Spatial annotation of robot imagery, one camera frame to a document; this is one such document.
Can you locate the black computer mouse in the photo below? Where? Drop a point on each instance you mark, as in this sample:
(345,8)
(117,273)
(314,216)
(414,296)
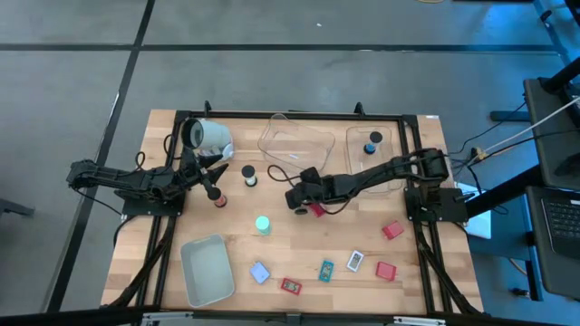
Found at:
(570,165)

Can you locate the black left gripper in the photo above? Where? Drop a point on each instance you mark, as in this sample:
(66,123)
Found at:
(192,171)

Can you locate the white cylindrical container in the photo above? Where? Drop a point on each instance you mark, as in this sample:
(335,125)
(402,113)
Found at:
(206,133)

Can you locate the teal card packet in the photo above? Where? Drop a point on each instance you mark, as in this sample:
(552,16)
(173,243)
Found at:
(325,271)

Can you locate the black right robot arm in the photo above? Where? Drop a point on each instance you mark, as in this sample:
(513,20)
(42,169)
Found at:
(385,169)

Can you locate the blue white packet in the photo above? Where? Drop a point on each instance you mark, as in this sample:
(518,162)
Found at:
(259,272)

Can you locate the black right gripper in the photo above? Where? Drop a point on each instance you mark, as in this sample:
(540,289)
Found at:
(308,188)

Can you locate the large clear plastic bin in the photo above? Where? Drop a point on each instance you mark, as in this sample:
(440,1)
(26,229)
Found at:
(281,136)

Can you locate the red card packet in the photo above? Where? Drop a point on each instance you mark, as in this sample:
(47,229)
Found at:
(291,286)

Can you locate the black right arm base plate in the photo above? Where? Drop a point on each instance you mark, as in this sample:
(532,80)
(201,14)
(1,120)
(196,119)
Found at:
(435,206)

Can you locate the small clear plastic bin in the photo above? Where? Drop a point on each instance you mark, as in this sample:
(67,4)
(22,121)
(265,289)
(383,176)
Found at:
(355,156)

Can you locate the black laptop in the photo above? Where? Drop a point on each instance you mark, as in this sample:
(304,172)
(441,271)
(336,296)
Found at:
(564,224)

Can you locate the white card packet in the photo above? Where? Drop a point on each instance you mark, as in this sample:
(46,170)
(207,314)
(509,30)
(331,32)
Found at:
(355,261)

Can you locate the black aluminium table frame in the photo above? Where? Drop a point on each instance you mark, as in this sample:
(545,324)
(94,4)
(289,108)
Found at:
(254,113)

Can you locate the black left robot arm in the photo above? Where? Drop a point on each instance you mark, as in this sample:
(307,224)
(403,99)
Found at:
(113,174)

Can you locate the black furniture foot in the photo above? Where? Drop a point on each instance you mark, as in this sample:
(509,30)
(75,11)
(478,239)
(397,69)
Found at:
(13,207)

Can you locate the black side desk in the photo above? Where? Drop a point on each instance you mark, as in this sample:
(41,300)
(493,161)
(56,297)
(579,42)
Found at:
(541,136)

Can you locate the red box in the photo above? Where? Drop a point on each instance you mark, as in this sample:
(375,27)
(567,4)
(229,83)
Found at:
(385,271)
(318,210)
(392,230)

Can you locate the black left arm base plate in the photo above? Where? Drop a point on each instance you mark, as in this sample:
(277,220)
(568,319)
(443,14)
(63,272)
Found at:
(136,207)

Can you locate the grey plastic tray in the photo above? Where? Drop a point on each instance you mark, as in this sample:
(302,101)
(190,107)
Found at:
(207,270)

